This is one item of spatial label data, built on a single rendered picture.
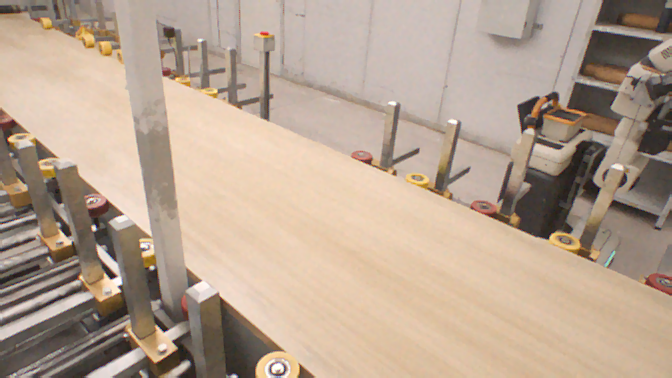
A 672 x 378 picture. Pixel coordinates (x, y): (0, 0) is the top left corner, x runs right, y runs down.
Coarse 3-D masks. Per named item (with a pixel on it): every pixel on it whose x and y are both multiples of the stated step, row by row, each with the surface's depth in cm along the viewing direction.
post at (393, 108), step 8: (392, 104) 161; (400, 104) 162; (392, 112) 162; (392, 120) 163; (392, 128) 165; (384, 136) 168; (392, 136) 167; (384, 144) 169; (392, 144) 169; (384, 152) 171; (392, 152) 171; (384, 160) 172
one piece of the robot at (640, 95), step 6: (642, 78) 177; (642, 84) 178; (636, 90) 180; (642, 90) 179; (636, 96) 181; (642, 96) 179; (648, 96) 177; (636, 102) 181; (642, 102) 180; (648, 102) 178; (654, 102) 178
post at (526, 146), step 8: (528, 136) 131; (536, 136) 132; (520, 144) 134; (528, 144) 132; (520, 152) 134; (528, 152) 133; (520, 160) 135; (528, 160) 136; (520, 168) 136; (512, 176) 139; (520, 176) 137; (512, 184) 140; (520, 184) 139; (512, 192) 140; (504, 200) 143; (512, 200) 141; (504, 208) 144; (512, 208) 143
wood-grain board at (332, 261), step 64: (0, 64) 239; (64, 64) 248; (64, 128) 169; (128, 128) 174; (192, 128) 178; (256, 128) 183; (128, 192) 131; (192, 192) 134; (256, 192) 137; (320, 192) 140; (384, 192) 143; (192, 256) 107; (256, 256) 109; (320, 256) 111; (384, 256) 113; (448, 256) 115; (512, 256) 117; (576, 256) 119; (256, 320) 91; (320, 320) 92; (384, 320) 93; (448, 320) 95; (512, 320) 96; (576, 320) 97; (640, 320) 99
